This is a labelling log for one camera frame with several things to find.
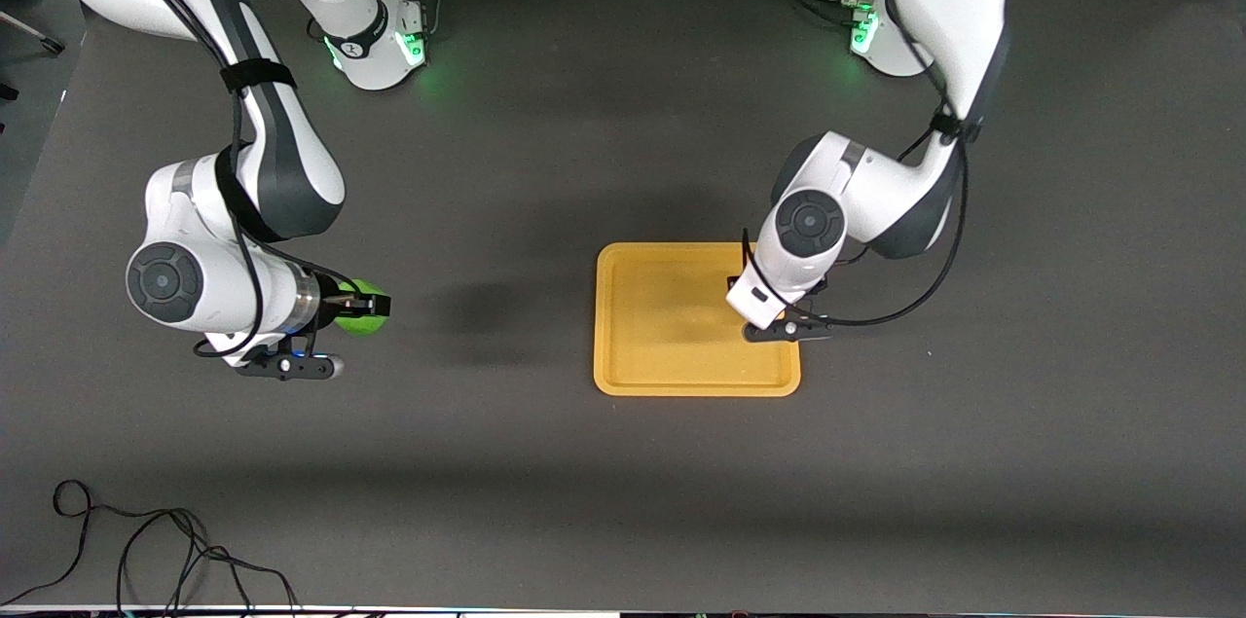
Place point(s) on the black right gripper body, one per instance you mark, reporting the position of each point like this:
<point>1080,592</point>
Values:
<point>334,304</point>

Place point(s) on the green apple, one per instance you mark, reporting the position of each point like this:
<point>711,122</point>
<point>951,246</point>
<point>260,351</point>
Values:
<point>365,326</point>

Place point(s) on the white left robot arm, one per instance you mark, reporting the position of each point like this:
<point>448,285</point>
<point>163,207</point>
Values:
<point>876,190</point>

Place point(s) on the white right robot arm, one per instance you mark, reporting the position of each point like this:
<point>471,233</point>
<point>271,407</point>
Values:
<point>282,161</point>

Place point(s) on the orange plastic tray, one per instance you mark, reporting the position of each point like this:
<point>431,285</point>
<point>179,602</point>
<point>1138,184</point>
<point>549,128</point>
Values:
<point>662,336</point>

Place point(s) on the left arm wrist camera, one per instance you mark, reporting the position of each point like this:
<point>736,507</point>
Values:
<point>788,329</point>

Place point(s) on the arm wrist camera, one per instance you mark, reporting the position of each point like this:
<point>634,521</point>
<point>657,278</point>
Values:
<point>292,367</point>
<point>788,329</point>

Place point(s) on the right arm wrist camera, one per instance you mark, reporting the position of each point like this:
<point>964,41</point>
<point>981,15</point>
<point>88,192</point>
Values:
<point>292,367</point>

